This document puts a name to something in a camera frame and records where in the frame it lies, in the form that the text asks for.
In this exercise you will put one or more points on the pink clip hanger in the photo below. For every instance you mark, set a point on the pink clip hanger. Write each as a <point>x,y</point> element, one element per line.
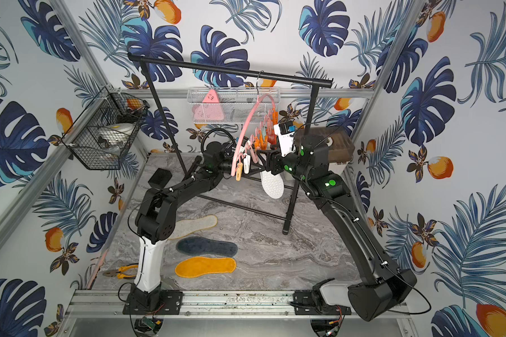
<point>249,147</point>

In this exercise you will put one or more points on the yellow handled pliers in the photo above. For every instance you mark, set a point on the yellow handled pliers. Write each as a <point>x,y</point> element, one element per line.
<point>123,272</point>

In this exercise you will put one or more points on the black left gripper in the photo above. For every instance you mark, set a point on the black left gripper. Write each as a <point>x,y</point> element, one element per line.
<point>230,158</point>

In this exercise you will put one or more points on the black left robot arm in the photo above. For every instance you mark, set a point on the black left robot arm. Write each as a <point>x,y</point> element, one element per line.
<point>156,218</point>

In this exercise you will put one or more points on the small black box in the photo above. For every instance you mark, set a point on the small black box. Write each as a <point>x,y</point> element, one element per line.
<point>160,178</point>

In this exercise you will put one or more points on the clear wall shelf basket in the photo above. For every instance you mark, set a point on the clear wall shelf basket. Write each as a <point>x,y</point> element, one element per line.
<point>237,103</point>

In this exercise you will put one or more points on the black garment rack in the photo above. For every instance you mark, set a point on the black garment rack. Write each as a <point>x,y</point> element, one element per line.
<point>314,83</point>

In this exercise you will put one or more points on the orange shoe insole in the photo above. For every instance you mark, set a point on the orange shoe insole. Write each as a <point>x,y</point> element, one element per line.
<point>199,266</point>
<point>185,227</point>

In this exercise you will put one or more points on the red shoe insole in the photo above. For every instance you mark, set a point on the red shoe insole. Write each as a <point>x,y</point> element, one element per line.
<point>272,138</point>

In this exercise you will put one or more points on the brown lid storage box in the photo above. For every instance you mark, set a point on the brown lid storage box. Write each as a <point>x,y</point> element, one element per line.
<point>335,141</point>

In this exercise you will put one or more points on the dark grey shoe insole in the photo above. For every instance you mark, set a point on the dark grey shoe insole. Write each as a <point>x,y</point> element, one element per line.
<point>199,246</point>

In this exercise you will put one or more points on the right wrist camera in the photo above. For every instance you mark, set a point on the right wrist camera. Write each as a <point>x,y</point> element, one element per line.
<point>285,132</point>

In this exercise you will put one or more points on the black wire basket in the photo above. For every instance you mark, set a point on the black wire basket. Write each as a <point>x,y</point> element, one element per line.
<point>106,108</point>

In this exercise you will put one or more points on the pink triangle item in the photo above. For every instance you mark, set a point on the pink triangle item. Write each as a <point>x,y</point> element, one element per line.
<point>210,109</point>

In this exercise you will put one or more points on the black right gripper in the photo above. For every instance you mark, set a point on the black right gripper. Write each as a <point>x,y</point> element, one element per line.
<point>275,159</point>

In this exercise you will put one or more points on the white shoe insole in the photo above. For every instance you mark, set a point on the white shoe insole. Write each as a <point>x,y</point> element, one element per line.
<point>273,185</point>

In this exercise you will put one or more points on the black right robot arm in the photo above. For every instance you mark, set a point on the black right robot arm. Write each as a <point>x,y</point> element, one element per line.
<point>384,284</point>

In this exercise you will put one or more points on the white bowl in basket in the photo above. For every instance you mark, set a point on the white bowl in basket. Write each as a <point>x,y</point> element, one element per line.
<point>115,134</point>

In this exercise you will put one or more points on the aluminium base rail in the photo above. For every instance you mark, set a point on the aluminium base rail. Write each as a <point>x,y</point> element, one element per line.
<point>277,305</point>

